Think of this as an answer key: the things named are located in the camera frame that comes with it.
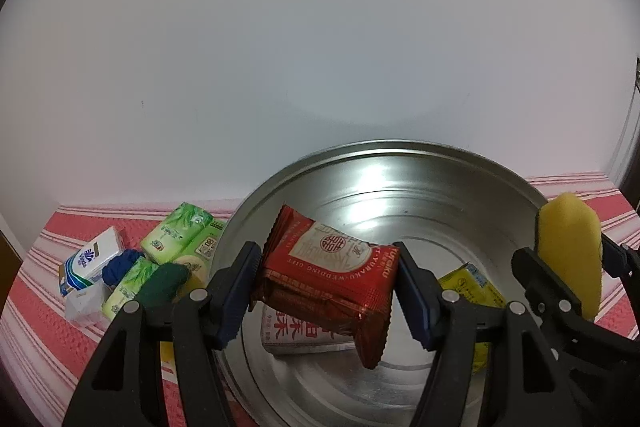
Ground yellow sponge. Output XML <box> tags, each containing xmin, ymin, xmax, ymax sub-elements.
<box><xmin>535</xmin><ymin>193</ymin><xmax>603</xmax><ymax>323</ymax></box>

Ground red striped cloth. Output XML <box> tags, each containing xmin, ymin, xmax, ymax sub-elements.
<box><xmin>0</xmin><ymin>172</ymin><xmax>640</xmax><ymax>427</ymax></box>

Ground yellow paper piece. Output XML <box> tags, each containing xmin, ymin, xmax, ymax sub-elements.
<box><xmin>159</xmin><ymin>341</ymin><xmax>177</xmax><ymax>383</ymax></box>

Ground red snack packet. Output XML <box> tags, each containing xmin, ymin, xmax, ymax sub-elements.
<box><xmin>248</xmin><ymin>205</ymin><xmax>402</xmax><ymax>370</ymax></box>

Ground round metal basin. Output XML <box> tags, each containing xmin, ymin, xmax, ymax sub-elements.
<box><xmin>210</xmin><ymin>139</ymin><xmax>556</xmax><ymax>427</ymax></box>

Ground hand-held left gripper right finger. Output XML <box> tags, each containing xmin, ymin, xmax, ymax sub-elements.
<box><xmin>392</xmin><ymin>241</ymin><xmax>583</xmax><ymax>427</ymax></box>

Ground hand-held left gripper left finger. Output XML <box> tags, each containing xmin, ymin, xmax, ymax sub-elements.
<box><xmin>62</xmin><ymin>241</ymin><xmax>261</xmax><ymax>427</ymax></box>

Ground green tissue pack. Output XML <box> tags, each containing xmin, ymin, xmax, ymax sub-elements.
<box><xmin>140</xmin><ymin>202</ymin><xmax>213</xmax><ymax>265</ymax></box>
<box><xmin>101</xmin><ymin>257</ymin><xmax>161</xmax><ymax>320</ymax></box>
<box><xmin>184</xmin><ymin>219</ymin><xmax>227</xmax><ymax>259</ymax></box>

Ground white and red packet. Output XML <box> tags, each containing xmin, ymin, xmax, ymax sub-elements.
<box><xmin>261</xmin><ymin>306</ymin><xmax>358</xmax><ymax>358</ymax></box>

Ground blue cloth tie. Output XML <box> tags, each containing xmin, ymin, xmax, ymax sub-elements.
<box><xmin>101</xmin><ymin>249</ymin><xmax>146</xmax><ymax>290</ymax></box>

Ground small white plastic packet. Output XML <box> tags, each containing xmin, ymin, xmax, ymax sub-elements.
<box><xmin>65</xmin><ymin>284</ymin><xmax>113</xmax><ymax>330</ymax></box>

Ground pale yellow round object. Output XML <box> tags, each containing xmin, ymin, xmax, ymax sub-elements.
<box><xmin>172</xmin><ymin>254</ymin><xmax>208</xmax><ymax>294</ymax></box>

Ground yellow packet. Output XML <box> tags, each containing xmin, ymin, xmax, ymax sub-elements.
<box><xmin>437</xmin><ymin>263</ymin><xmax>508</xmax><ymax>375</ymax></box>

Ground white and blue tissue pack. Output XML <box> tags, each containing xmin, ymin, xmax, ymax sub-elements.
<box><xmin>57</xmin><ymin>227</ymin><xmax>126</xmax><ymax>298</ymax></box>

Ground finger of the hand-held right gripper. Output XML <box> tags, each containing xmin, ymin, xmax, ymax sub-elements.
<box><xmin>597</xmin><ymin>232</ymin><xmax>640</xmax><ymax>279</ymax></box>
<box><xmin>511</xmin><ymin>247</ymin><xmax>640</xmax><ymax>358</ymax></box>

